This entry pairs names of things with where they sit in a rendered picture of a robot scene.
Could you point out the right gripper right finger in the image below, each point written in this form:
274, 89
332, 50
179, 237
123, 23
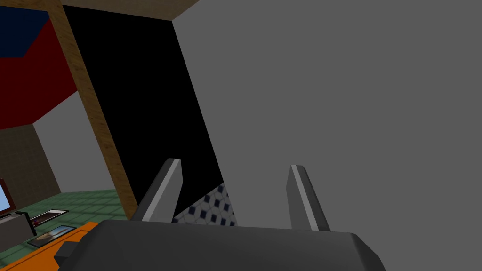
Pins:
305, 203

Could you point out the grey box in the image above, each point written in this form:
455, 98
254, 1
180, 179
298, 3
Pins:
15, 231

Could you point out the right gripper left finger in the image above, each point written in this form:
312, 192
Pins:
162, 195

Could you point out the red framed window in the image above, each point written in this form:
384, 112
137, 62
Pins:
4, 199

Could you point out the orange furniture piece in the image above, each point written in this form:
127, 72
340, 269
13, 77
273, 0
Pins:
41, 258

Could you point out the blue framed picture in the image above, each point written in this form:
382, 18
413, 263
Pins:
52, 235

